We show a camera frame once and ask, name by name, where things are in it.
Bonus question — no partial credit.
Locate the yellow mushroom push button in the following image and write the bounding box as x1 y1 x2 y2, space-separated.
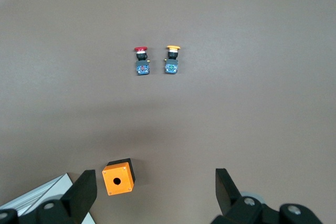
164 45 182 75

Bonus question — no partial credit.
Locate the white drawer cabinet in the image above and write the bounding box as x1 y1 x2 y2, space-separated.
0 172 94 224

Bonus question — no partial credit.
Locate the orange button enclosure box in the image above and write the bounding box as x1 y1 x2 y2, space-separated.
101 157 137 197

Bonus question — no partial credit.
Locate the red mushroom push button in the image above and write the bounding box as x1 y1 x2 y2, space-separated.
133 45 151 76

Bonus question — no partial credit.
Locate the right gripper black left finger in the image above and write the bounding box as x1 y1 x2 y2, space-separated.
0 169 98 224

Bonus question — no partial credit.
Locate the brown table mat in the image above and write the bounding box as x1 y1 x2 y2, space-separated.
0 0 336 224

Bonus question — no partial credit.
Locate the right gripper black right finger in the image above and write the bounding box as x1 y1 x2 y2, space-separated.
211 167 323 224

